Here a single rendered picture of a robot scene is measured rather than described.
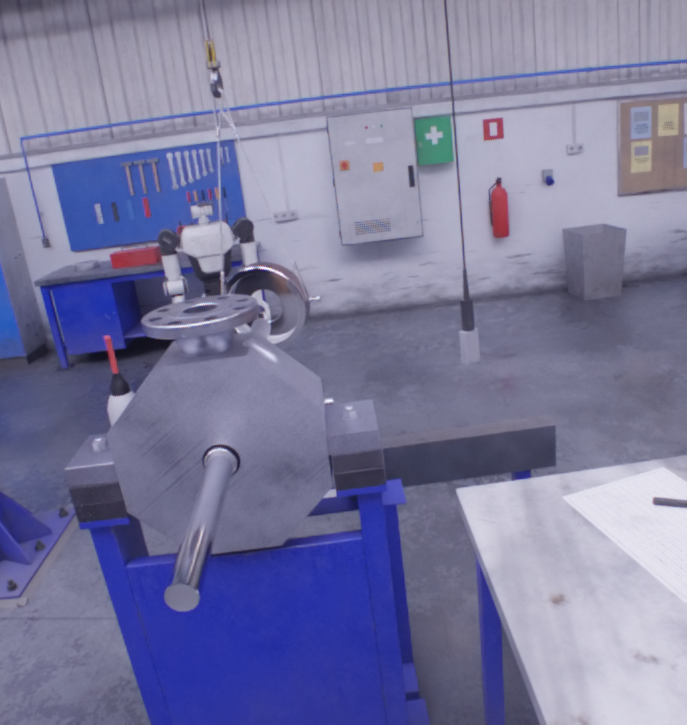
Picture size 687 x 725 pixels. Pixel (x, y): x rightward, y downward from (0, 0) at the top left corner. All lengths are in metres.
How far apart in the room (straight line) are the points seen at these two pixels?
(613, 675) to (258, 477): 0.82
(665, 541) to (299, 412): 0.83
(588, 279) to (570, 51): 2.19
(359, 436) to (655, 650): 0.72
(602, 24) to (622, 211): 1.81
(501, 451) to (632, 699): 0.99
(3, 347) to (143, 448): 5.67
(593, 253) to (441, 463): 4.78
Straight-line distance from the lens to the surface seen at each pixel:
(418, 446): 1.94
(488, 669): 1.97
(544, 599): 1.36
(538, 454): 2.04
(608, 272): 6.68
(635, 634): 1.31
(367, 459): 1.51
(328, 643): 1.84
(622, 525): 1.58
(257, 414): 1.46
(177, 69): 6.81
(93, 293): 6.41
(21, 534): 3.70
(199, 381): 1.45
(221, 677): 1.93
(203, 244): 3.72
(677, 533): 1.57
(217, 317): 1.41
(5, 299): 7.00
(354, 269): 6.71
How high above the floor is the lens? 1.74
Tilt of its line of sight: 19 degrees down
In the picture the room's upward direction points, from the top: 7 degrees counter-clockwise
